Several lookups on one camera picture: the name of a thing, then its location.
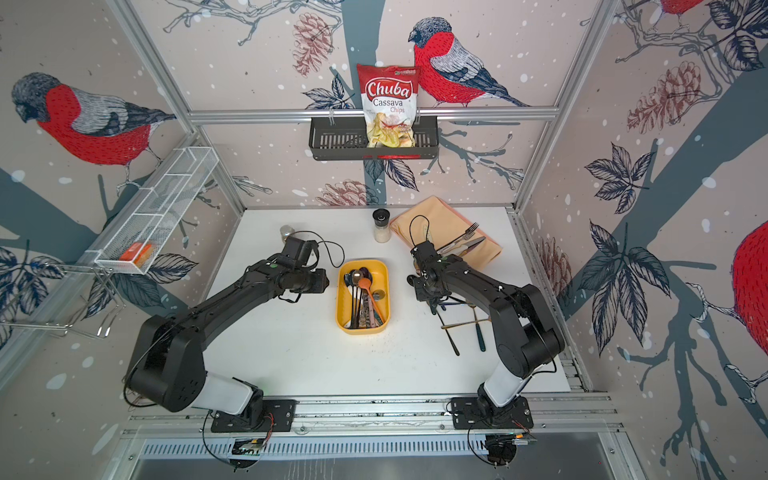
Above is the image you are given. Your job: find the wire hook rack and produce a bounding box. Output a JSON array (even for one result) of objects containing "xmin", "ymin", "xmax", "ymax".
[{"xmin": 1, "ymin": 260, "xmax": 127, "ymax": 343}]

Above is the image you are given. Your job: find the white wire wall shelf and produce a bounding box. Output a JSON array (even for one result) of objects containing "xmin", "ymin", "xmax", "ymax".
[{"xmin": 95, "ymin": 146, "xmax": 219, "ymax": 275}]

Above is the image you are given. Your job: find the clear glass spice jar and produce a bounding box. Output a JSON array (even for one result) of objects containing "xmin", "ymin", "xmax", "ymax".
[{"xmin": 280, "ymin": 225, "xmax": 295, "ymax": 238}]

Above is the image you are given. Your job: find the black wire wall basket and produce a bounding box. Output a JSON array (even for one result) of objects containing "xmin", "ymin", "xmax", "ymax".
[{"xmin": 309, "ymin": 116, "xmax": 439, "ymax": 161}]

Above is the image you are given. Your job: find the dark fork on napkin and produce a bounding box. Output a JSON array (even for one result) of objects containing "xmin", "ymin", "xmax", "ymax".
[{"xmin": 439, "ymin": 222, "xmax": 479, "ymax": 251}]

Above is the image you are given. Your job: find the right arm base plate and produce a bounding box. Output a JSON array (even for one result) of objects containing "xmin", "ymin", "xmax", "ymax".
[{"xmin": 447, "ymin": 396, "xmax": 534, "ymax": 431}]

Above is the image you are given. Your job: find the yellow plastic storage box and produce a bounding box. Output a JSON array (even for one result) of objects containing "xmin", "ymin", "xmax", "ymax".
[{"xmin": 335, "ymin": 259, "xmax": 391, "ymax": 335}]

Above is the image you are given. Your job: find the purple spoon black handle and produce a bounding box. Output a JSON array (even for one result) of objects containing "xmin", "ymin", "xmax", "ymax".
[{"xmin": 358, "ymin": 267, "xmax": 373, "ymax": 283}]

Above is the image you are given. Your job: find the orange plastic spoon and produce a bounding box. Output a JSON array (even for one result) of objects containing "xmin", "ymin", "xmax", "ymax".
[{"xmin": 358, "ymin": 277, "xmax": 384, "ymax": 328}]

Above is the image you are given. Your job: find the steel spoon patterned handle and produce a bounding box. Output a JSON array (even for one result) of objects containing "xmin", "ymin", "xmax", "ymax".
[{"xmin": 360, "ymin": 297, "xmax": 377, "ymax": 329}]

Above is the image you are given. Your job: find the aluminium front rail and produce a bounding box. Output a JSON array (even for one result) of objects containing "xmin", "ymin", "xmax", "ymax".
[{"xmin": 118, "ymin": 391, "xmax": 625, "ymax": 437}]

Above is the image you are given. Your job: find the gold spoon long handle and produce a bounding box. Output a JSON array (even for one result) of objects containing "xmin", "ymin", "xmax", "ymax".
[{"xmin": 441, "ymin": 318, "xmax": 491, "ymax": 330}]

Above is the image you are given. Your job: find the red Chuba chips bag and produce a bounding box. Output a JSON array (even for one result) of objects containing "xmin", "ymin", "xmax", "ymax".
[{"xmin": 357, "ymin": 64, "xmax": 420, "ymax": 146}]

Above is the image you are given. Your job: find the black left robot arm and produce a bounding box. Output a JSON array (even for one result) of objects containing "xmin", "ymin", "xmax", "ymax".
[{"xmin": 123, "ymin": 236, "xmax": 329, "ymax": 425}]

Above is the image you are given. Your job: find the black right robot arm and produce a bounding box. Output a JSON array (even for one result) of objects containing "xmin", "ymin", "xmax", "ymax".
[{"xmin": 408, "ymin": 241, "xmax": 566, "ymax": 420}]

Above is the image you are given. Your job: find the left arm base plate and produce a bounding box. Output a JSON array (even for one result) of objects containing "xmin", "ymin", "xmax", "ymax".
[{"xmin": 211, "ymin": 398, "xmax": 298, "ymax": 433}]

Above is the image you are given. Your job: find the orange box on shelf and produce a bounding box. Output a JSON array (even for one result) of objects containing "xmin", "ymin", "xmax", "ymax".
[{"xmin": 119, "ymin": 242, "xmax": 154, "ymax": 268}]

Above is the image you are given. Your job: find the knife on napkin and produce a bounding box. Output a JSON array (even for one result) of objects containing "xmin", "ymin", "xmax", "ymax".
[{"xmin": 449, "ymin": 236, "xmax": 486, "ymax": 256}]

